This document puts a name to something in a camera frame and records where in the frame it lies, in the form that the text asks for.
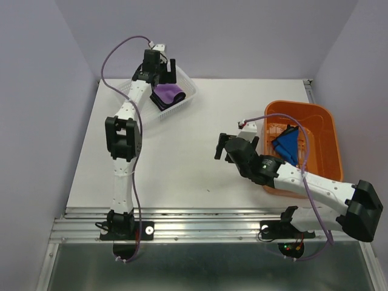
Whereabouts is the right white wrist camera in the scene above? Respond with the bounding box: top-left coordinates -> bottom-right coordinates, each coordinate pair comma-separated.
237,120 -> 258,142

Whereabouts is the aluminium mounting rail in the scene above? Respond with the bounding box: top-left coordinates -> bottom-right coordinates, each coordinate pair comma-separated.
45,207 -> 373,246

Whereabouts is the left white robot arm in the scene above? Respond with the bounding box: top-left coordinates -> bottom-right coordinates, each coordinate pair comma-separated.
96,45 -> 186,241

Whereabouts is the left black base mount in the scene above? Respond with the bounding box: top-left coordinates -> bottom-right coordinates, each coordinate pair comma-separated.
95,221 -> 155,263

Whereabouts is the white plastic basket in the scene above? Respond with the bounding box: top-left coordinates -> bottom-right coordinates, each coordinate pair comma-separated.
105,59 -> 198,132

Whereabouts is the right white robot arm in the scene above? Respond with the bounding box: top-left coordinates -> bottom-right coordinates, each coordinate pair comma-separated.
215,133 -> 383,243

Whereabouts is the orange plastic tub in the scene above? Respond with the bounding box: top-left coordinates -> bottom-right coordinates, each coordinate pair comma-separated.
258,101 -> 344,181

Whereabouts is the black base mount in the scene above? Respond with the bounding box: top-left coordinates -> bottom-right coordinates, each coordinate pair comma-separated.
95,221 -> 155,263
258,206 -> 316,259

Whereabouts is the blue towel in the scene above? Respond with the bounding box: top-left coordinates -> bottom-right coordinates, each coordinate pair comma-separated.
271,124 -> 299,166

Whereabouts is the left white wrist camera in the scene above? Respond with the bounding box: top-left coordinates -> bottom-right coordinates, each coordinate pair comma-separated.
152,44 -> 167,53

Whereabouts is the purple black-edged towel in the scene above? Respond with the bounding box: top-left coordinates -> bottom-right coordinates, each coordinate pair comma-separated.
150,84 -> 186,111

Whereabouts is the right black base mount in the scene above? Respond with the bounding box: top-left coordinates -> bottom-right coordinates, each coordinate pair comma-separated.
258,206 -> 316,259

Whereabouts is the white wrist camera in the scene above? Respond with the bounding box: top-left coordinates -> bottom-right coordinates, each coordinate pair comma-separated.
237,120 -> 258,142
152,44 -> 167,53

